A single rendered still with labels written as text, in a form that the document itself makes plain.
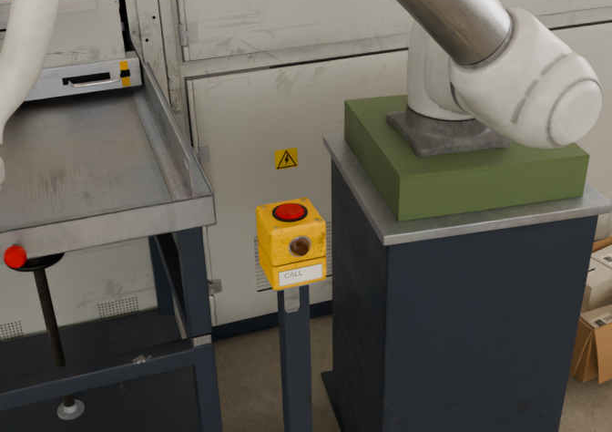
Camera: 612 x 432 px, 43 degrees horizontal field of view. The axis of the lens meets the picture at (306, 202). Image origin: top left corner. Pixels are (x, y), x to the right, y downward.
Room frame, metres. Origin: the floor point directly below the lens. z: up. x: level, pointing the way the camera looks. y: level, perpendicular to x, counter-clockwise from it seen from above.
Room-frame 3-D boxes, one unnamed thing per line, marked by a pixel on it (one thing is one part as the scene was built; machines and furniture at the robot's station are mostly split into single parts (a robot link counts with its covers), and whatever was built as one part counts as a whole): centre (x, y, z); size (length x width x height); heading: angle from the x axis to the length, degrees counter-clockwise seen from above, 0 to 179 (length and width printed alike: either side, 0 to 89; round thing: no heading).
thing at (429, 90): (1.32, -0.27, 1.00); 0.18 x 0.16 x 0.22; 25
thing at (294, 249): (0.90, 0.01, 0.87); 0.03 x 0.01 x 0.03; 108
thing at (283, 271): (0.94, 0.02, 0.85); 0.08 x 0.08 x 0.10; 18
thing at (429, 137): (1.35, -0.26, 0.87); 0.22 x 0.18 x 0.06; 13
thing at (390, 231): (1.37, -0.29, 0.74); 0.43 x 0.43 x 0.02; 12
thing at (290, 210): (0.94, 0.02, 0.90); 0.04 x 0.04 x 0.02
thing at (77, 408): (1.33, 0.55, 0.18); 0.06 x 0.06 x 0.02
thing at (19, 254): (0.98, 0.44, 0.82); 0.04 x 0.03 x 0.03; 18
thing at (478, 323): (1.37, -0.29, 0.37); 0.40 x 0.40 x 0.73; 12
